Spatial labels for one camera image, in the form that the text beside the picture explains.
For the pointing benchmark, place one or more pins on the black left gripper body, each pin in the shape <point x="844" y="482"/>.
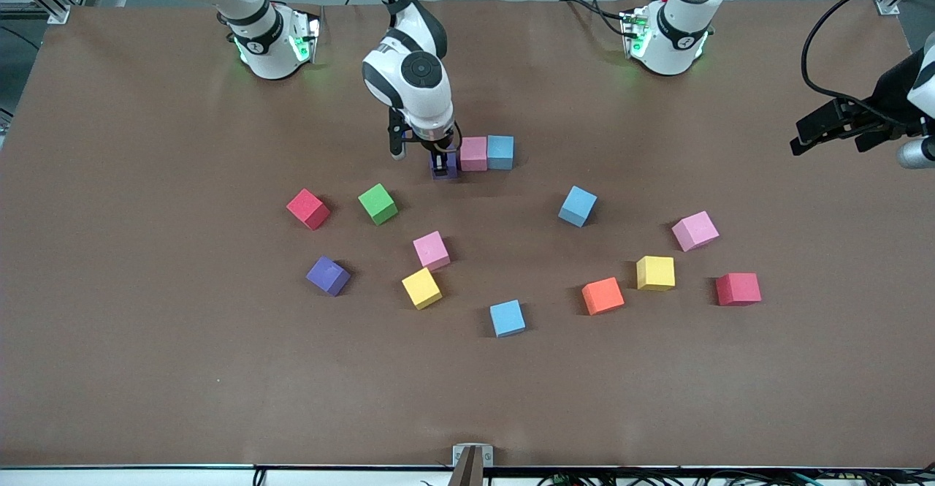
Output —
<point x="892" y="91"/>

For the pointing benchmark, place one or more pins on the purple foam cube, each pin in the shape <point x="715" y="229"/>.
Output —
<point x="327" y="275"/>
<point x="453" y="168"/>

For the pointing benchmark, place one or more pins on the pink foam cube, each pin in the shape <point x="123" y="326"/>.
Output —
<point x="695" y="229"/>
<point x="431" y="249"/>
<point x="473" y="153"/>

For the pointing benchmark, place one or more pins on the blue foam cube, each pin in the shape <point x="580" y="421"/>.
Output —
<point x="507" y="317"/>
<point x="577" y="205"/>
<point x="500" y="151"/>

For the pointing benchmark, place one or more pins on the yellow foam cube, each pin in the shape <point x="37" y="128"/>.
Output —
<point x="421" y="287"/>
<point x="655" y="272"/>

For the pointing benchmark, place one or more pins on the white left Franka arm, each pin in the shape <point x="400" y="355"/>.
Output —
<point x="676" y="33"/>

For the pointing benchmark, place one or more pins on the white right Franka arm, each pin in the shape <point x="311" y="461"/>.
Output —
<point x="427" y="109"/>

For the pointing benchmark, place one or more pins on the green foam cube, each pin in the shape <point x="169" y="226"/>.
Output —
<point x="377" y="202"/>

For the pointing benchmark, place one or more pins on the red foam cube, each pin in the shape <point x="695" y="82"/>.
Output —
<point x="738" y="288"/>
<point x="307" y="208"/>

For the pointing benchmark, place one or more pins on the orange foam cube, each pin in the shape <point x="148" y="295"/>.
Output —
<point x="602" y="295"/>

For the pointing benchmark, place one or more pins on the brown table mat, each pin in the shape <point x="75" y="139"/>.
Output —
<point x="219" y="369"/>

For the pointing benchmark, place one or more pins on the silver metal mount bracket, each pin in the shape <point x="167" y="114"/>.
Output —
<point x="485" y="455"/>

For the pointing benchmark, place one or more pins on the white table edge rail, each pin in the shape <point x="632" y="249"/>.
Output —
<point x="146" y="477"/>

